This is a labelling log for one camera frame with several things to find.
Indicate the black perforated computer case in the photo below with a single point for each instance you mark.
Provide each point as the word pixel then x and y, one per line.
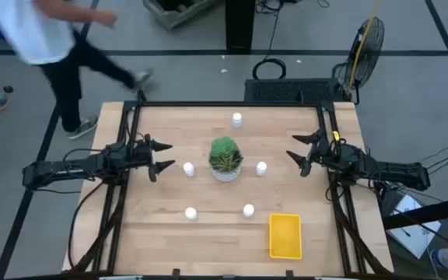
pixel 286 91

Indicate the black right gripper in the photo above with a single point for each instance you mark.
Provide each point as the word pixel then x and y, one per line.
pixel 331 155

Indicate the black floor fan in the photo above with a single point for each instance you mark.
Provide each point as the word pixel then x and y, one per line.
pixel 366 50

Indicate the black table edge clamp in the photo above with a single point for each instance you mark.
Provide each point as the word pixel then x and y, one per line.
pixel 176 272
pixel 289 274

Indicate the person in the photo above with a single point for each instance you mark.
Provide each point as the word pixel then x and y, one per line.
pixel 45 35

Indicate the yellow plastic basket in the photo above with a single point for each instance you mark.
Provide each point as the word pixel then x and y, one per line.
pixel 285 237

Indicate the white pill bottle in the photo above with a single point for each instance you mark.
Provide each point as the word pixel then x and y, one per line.
pixel 248 210
pixel 261 168
pixel 237 120
pixel 191 213
pixel 188 169

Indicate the black rectangular pillar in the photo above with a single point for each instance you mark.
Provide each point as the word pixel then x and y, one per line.
pixel 239 27

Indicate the succulent in white patterned pot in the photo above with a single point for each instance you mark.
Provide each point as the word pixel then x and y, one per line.
pixel 226 159

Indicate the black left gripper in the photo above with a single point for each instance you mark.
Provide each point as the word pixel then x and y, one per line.
pixel 140 153

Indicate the grey wooden pallet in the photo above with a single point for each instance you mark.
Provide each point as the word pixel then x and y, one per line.
pixel 173 17

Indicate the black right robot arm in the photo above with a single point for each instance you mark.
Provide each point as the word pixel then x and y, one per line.
pixel 399 173

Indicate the black metal beam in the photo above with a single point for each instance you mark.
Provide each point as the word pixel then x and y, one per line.
pixel 426 214

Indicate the black metal table frame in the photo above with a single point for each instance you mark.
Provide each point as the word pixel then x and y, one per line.
pixel 228 103

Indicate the white paper box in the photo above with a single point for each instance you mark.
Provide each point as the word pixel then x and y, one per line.
pixel 414 229

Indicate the small black floor puck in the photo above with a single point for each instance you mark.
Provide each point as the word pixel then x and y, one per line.
pixel 8 89

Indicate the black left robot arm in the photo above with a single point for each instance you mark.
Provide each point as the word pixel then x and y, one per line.
pixel 53 171

